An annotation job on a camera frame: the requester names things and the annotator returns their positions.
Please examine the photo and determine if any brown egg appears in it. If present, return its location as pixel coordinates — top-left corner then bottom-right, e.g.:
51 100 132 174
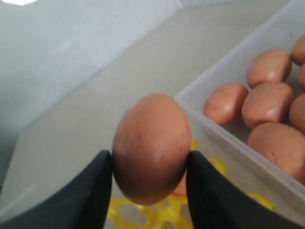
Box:
203 83 249 125
246 49 292 88
291 34 305 66
242 82 295 129
248 122 305 184
298 64 305 90
112 93 192 206
173 174 187 196
289 94 305 134

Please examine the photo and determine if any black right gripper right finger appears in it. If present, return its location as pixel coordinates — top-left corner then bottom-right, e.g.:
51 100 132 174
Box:
186 151 301 229

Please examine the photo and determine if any clear plastic container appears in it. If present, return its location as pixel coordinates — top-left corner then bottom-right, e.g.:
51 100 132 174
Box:
176 0 305 218

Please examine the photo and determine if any yellow plastic egg tray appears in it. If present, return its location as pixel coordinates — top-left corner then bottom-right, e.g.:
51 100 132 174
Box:
106 139 275 229

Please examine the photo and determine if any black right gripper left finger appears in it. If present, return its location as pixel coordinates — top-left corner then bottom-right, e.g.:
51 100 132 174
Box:
0 150 112 229

